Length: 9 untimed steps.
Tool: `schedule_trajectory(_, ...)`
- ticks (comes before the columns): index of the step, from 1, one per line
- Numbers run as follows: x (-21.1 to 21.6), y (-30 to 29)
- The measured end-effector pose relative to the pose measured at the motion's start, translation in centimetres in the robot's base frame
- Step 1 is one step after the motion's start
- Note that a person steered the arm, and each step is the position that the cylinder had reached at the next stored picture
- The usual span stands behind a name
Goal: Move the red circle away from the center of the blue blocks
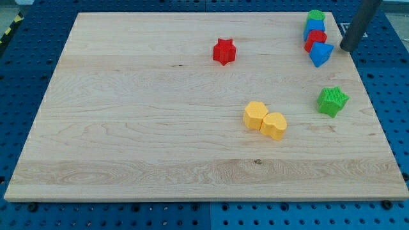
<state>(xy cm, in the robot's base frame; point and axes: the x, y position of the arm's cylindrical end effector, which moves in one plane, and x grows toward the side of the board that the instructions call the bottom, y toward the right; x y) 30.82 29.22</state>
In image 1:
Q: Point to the red star block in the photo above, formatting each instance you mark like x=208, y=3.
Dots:
x=224, y=51

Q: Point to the yellow heart block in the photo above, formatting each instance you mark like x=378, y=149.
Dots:
x=274, y=125

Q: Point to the green star block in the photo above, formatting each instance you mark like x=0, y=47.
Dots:
x=331, y=100

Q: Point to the yellow hexagon block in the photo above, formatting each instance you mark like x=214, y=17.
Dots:
x=253, y=115

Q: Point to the green cylinder block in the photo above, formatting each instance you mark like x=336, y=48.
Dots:
x=316, y=15

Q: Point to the blue triangle block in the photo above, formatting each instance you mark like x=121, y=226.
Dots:
x=320, y=53

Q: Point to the light wooden board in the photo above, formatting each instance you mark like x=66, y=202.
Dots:
x=138, y=110

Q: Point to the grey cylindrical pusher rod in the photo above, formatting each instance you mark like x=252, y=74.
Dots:
x=360, y=22

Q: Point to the red cylinder block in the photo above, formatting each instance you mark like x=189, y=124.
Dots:
x=314, y=36

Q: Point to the blue cube block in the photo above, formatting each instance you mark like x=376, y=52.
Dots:
x=311, y=25

